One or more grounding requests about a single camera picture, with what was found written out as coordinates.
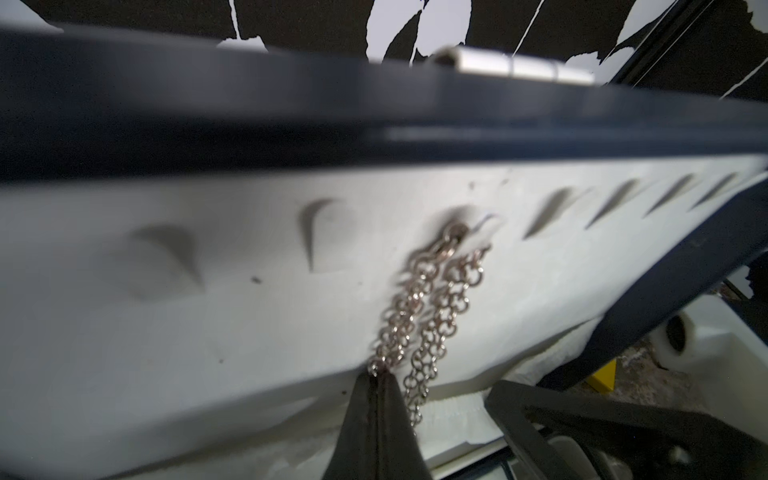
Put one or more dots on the yellow rectangular block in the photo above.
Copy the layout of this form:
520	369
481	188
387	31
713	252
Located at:
603	380

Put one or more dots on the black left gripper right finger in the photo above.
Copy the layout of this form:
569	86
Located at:
397	452

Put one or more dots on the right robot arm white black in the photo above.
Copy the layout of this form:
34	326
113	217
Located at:
706	340

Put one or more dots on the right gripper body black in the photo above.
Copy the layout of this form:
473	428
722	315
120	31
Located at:
654	442

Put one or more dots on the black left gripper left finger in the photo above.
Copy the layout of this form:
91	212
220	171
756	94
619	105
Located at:
355	454

